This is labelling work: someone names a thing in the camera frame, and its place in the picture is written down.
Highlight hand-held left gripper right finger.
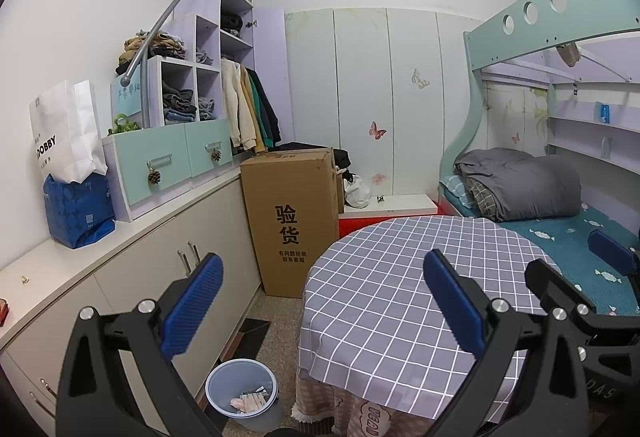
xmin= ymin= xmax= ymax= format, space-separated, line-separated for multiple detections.
xmin=424 ymin=248 xmax=591 ymax=437

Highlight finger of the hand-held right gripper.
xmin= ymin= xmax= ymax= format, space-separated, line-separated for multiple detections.
xmin=587 ymin=229 xmax=638 ymax=277
xmin=526 ymin=259 xmax=598 ymax=318

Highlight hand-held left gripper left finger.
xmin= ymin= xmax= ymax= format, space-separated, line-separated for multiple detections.
xmin=56 ymin=253 xmax=224 ymax=437

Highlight blue plastic bin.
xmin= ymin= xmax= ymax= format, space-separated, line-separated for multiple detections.
xmin=205 ymin=358 xmax=279 ymax=433

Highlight white low cabinet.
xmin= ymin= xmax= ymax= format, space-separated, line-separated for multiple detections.
xmin=0 ymin=162 xmax=261 ymax=437

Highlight grey checked tablecloth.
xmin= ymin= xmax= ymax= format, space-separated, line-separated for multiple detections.
xmin=297 ymin=216 xmax=561 ymax=398

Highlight grey quilt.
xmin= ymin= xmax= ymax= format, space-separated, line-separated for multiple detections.
xmin=454 ymin=148 xmax=583 ymax=223

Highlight blue plaid pillow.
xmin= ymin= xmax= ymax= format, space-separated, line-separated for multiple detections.
xmin=440 ymin=175 xmax=478 ymax=210

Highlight red storage box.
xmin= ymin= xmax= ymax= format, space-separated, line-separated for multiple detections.
xmin=337 ymin=193 xmax=441 ymax=240

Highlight lilac stair shelf unit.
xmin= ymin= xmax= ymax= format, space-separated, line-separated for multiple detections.
xmin=102 ymin=0 xmax=288 ymax=222

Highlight tall cardboard box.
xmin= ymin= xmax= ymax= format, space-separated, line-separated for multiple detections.
xmin=240 ymin=147 xmax=346 ymax=299

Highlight blue plastic package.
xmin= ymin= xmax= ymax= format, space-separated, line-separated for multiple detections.
xmin=42 ymin=173 xmax=116 ymax=250

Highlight white plastic bag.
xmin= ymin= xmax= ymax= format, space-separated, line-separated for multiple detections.
xmin=345 ymin=174 xmax=372 ymax=208

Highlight pink checked table skirt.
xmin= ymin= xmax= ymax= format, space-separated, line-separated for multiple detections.
xmin=292 ymin=367 xmax=526 ymax=437

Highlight green plastic ornament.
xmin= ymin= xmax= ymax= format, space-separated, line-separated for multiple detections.
xmin=111 ymin=114 xmax=143 ymax=135

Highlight green hanging jacket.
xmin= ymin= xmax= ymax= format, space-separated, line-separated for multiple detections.
xmin=247 ymin=72 xmax=268 ymax=150

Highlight beige hanging jacket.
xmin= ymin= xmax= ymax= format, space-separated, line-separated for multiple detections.
xmin=220 ymin=59 xmax=257 ymax=152

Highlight dark folded clothes stack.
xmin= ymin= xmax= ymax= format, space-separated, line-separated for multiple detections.
xmin=161 ymin=84 xmax=198 ymax=125

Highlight brown hanging object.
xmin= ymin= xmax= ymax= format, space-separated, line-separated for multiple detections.
xmin=556 ymin=43 xmax=581 ymax=68

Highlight dark hanging jacket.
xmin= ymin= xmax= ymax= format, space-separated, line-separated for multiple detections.
xmin=247 ymin=69 xmax=282 ymax=150

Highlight white paper bag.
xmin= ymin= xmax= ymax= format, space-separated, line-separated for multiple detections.
xmin=29 ymin=79 xmax=108 ymax=182

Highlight teal bunk bed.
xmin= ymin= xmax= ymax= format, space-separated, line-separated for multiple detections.
xmin=437 ymin=0 xmax=640 ymax=318

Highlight white wardrobe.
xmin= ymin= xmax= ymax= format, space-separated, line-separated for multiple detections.
xmin=285 ymin=8 xmax=473 ymax=208

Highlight brown folded clothes pile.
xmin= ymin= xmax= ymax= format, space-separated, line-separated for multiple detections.
xmin=116 ymin=31 xmax=187 ymax=75

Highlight black folded clothes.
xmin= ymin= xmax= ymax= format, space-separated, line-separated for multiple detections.
xmin=221 ymin=12 xmax=243 ymax=38

